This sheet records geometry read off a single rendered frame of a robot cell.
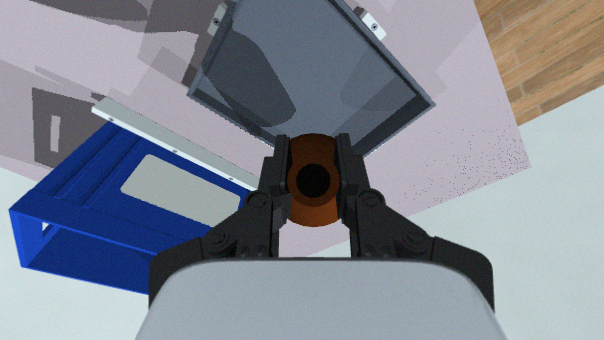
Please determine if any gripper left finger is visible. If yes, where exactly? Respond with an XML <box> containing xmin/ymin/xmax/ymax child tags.
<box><xmin>148</xmin><ymin>135</ymin><xmax>293</xmax><ymax>310</ymax></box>

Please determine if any brown bottle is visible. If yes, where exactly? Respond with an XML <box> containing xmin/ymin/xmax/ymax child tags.
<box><xmin>287</xmin><ymin>133</ymin><xmax>341</xmax><ymax>227</ymax></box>

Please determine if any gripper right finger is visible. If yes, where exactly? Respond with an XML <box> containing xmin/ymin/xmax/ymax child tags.
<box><xmin>333</xmin><ymin>133</ymin><xmax>495</xmax><ymax>314</ymax></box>

